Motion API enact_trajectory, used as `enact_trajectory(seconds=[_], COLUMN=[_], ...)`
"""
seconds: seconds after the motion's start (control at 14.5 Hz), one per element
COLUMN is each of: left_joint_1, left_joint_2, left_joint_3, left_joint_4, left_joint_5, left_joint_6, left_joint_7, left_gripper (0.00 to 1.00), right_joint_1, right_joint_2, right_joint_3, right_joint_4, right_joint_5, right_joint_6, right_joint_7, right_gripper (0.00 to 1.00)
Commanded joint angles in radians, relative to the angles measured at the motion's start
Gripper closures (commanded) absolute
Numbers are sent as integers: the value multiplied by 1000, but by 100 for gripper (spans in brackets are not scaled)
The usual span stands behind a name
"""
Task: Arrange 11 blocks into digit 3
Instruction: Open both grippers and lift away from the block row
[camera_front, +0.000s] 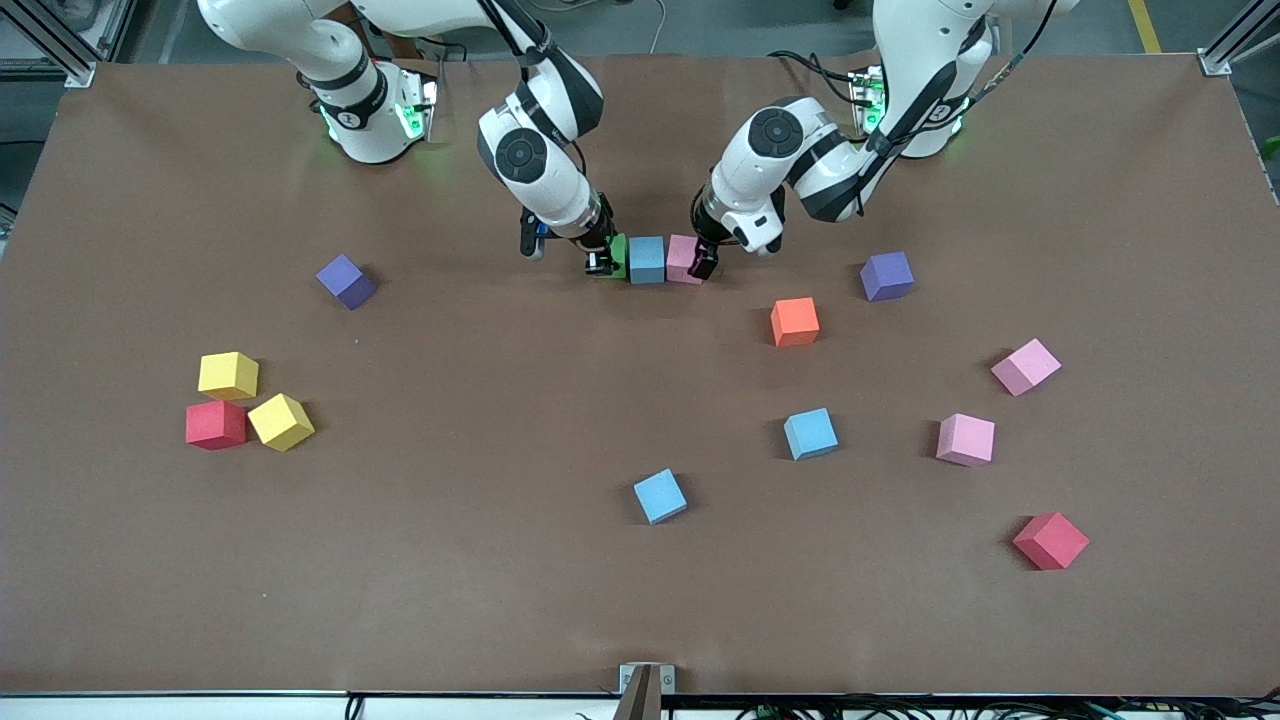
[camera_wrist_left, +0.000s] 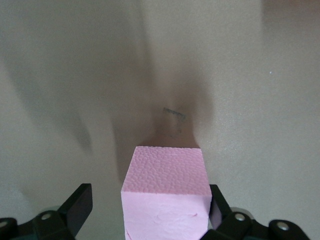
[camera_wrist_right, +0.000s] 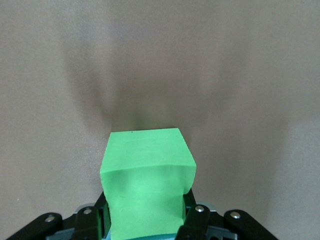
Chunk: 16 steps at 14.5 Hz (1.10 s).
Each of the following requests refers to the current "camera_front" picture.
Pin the red foam cube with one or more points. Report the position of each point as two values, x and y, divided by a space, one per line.
215 425
1050 541

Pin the aluminium frame post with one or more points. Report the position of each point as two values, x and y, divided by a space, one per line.
60 60
1215 62

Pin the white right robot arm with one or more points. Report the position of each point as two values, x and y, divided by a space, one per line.
550 185

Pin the orange foam cube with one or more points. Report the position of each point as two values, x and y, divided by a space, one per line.
795 322

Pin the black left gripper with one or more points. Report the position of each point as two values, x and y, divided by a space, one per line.
706 249

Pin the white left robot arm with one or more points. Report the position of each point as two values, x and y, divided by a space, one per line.
745 170

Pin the yellow foam cube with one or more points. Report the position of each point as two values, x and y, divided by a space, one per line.
281 422
228 376

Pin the small green plastic piece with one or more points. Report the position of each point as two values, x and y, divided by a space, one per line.
1271 148

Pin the pink foam cube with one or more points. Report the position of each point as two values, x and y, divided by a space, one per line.
1025 367
966 440
680 258

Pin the black chair caster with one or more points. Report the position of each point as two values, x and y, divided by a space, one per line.
511 26

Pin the green foam cube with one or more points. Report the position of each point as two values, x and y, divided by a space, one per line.
620 258

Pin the light blue foam cube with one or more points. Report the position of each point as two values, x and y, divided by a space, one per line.
660 497
810 434
647 260

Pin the purple foam cube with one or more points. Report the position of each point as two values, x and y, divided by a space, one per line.
346 282
887 276

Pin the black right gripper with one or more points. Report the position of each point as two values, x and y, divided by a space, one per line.
600 244

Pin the metal table edge bracket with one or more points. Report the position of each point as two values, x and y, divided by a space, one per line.
646 682

